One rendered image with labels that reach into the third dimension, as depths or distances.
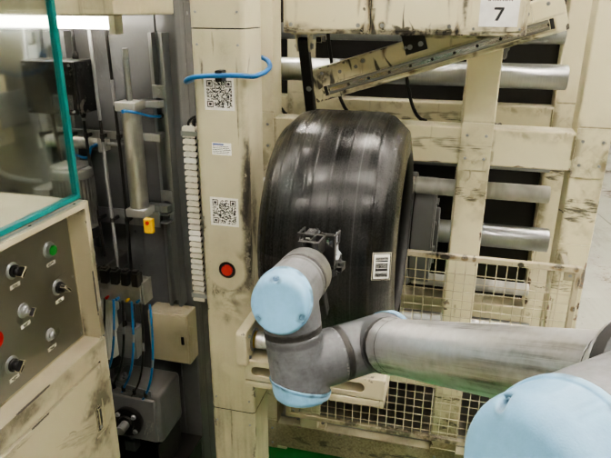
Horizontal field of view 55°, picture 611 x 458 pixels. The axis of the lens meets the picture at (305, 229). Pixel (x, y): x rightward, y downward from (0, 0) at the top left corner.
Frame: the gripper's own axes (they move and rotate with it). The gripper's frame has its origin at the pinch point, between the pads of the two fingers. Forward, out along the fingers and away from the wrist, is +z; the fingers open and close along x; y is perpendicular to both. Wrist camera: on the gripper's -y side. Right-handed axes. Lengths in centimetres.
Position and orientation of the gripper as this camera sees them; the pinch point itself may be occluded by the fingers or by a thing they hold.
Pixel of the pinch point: (330, 253)
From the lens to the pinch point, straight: 120.6
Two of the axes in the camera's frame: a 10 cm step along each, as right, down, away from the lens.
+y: 0.4, -9.7, -2.4
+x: -9.7, -0.9, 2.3
